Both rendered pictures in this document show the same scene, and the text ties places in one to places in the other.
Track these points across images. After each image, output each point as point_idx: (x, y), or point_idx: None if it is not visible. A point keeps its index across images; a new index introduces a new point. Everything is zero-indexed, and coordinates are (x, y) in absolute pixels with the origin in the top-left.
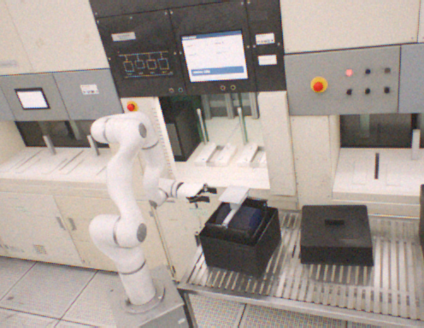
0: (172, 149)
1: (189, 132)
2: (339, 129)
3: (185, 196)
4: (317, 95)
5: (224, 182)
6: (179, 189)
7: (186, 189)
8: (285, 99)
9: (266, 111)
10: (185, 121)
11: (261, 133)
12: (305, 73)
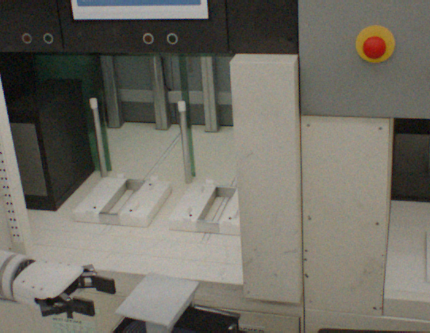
0: (27, 180)
1: (68, 147)
2: (392, 160)
3: (34, 296)
4: (370, 68)
5: (137, 262)
6: (21, 277)
7: (39, 277)
8: (296, 74)
9: (247, 99)
10: (60, 122)
11: (223, 161)
12: (345, 16)
